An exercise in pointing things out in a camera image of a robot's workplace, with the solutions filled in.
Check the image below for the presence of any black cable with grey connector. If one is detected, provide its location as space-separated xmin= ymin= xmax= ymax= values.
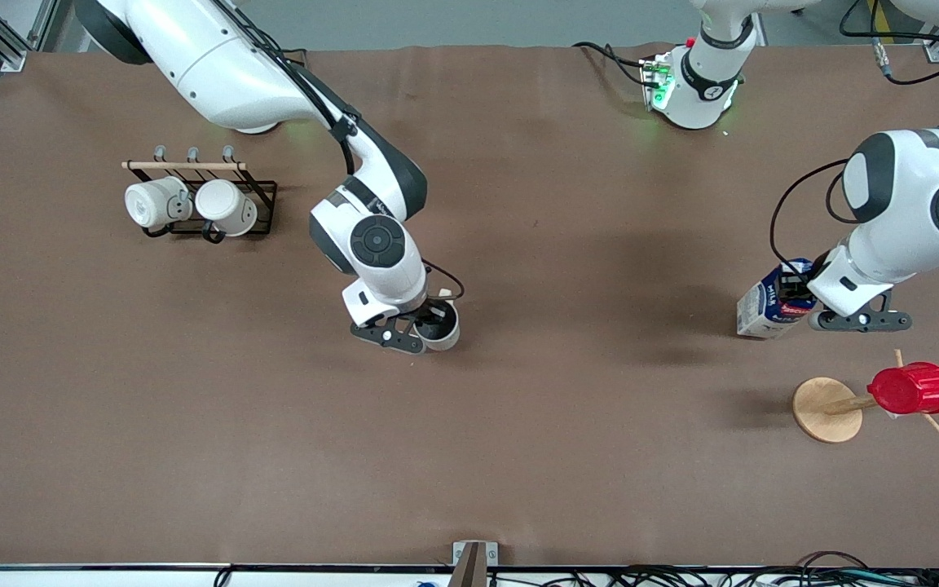
xmin=839 ymin=0 xmax=939 ymax=130

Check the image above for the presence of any white mug with face print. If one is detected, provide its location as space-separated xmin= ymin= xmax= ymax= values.
xmin=125 ymin=177 xmax=193 ymax=231

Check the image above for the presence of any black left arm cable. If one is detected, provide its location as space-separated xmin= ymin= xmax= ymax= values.
xmin=769 ymin=159 xmax=860 ymax=278

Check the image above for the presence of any blue white milk carton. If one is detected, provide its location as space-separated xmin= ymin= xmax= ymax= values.
xmin=736 ymin=258 xmax=821 ymax=340

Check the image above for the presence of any black wire mug rack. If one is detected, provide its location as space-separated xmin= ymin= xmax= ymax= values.
xmin=121 ymin=145 xmax=279 ymax=244

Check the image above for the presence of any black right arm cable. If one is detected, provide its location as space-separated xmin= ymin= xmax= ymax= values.
xmin=209 ymin=0 xmax=466 ymax=304

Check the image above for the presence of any grey metal mount bracket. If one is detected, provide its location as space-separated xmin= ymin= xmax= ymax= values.
xmin=452 ymin=541 xmax=499 ymax=587

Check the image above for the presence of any wooden mug tree stand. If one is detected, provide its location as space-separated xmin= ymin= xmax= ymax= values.
xmin=792 ymin=349 xmax=939 ymax=444

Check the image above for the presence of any white mug black handle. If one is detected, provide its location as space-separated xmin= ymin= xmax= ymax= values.
xmin=412 ymin=298 xmax=462 ymax=353
xmin=195 ymin=179 xmax=259 ymax=244

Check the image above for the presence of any red plastic cup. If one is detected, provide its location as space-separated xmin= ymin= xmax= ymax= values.
xmin=867 ymin=362 xmax=939 ymax=416

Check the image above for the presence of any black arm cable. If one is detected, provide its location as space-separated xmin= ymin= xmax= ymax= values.
xmin=769 ymin=159 xmax=860 ymax=278
xmin=209 ymin=0 xmax=466 ymax=304

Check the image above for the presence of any black floor cable bundle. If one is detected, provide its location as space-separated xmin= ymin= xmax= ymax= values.
xmin=490 ymin=552 xmax=939 ymax=587

